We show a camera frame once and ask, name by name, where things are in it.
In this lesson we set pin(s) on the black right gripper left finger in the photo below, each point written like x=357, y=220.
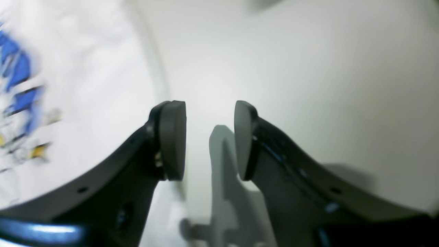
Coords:
x=107, y=206

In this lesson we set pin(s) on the white printed t-shirt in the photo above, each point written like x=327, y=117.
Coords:
x=77, y=80

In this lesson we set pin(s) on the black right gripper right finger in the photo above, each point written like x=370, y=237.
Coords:
x=308, y=206

